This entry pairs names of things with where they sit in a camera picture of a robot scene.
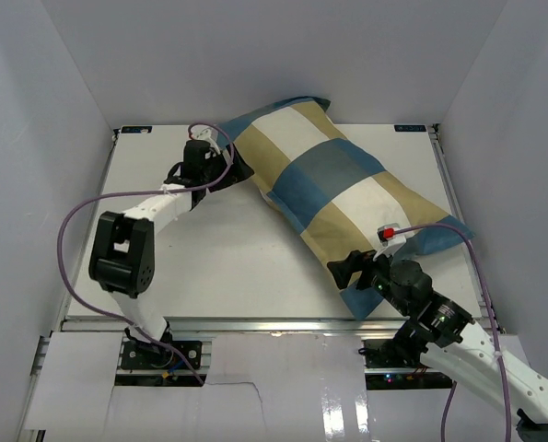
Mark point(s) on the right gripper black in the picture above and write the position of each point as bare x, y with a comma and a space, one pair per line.
343, 270

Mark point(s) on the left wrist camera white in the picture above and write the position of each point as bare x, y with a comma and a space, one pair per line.
209, 135

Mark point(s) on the blue beige white checked pillowcase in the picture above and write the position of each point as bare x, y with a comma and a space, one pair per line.
336, 186

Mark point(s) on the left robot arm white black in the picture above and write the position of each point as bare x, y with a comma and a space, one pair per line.
122, 259

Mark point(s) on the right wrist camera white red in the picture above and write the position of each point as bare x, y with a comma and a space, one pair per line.
390, 240

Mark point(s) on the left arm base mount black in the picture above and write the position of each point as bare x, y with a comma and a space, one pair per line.
140, 355

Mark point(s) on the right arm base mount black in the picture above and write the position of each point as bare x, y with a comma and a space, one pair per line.
403, 350

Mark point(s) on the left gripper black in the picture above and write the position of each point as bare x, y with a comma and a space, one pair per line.
239, 170

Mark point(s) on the blue label left corner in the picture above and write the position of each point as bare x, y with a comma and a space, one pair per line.
132, 129

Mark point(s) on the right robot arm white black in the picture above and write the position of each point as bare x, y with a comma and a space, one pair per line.
440, 334

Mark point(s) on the blue label corner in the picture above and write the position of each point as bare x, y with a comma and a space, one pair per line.
132, 129
409, 128

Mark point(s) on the blue label right corner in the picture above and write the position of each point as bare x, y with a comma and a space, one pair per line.
409, 128

